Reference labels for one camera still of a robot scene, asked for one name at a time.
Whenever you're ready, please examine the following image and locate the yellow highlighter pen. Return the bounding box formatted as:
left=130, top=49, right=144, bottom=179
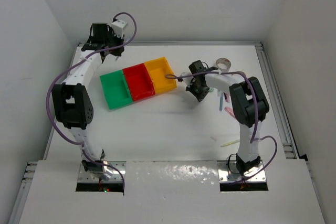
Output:
left=221, top=140, right=240, bottom=147

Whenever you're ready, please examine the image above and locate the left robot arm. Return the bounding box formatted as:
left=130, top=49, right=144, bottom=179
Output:
left=51, top=19, right=128, bottom=176

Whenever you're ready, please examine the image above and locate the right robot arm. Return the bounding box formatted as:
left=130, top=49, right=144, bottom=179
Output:
left=182, top=60, right=269, bottom=176

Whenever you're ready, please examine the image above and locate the blue marker pen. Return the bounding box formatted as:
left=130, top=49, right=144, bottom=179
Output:
left=219, top=93, right=224, bottom=112

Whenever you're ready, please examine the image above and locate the pink packaged pen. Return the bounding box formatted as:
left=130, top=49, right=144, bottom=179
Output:
left=224, top=93, right=230, bottom=103

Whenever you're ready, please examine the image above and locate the grey wide tape roll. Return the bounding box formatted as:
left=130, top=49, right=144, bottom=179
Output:
left=215, top=58, right=232, bottom=72

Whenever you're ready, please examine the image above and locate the pink correction tape case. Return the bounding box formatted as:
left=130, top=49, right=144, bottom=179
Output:
left=224, top=106, right=236, bottom=118

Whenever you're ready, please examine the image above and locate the yellow plastic bin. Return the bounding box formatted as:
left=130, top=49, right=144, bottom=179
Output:
left=144, top=57, right=177, bottom=94

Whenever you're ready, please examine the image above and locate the green plastic bin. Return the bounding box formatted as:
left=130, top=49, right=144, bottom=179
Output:
left=100, top=70, right=133, bottom=110

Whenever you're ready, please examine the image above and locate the red plastic bin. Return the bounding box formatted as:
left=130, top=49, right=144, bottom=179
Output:
left=122, top=63, right=155, bottom=101

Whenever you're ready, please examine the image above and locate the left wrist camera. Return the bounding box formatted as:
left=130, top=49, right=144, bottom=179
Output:
left=111, top=19, right=128, bottom=38

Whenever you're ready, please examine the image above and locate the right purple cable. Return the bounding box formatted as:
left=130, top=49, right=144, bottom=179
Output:
left=165, top=70, right=279, bottom=183

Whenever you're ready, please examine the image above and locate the purple cable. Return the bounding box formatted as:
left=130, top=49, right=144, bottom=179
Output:
left=165, top=70, right=279, bottom=183
left=46, top=12, right=138, bottom=190

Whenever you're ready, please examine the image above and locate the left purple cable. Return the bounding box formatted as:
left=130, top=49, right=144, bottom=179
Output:
left=46, top=12, right=138, bottom=190

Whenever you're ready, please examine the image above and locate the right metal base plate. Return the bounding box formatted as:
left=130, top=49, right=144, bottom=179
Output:
left=217, top=161, right=267, bottom=183

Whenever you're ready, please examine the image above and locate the metal base plate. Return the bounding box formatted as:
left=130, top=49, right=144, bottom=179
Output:
left=217, top=161, right=267, bottom=183
left=77, top=161, right=126, bottom=184

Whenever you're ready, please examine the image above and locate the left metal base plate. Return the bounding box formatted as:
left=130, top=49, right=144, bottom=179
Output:
left=77, top=161, right=126, bottom=184

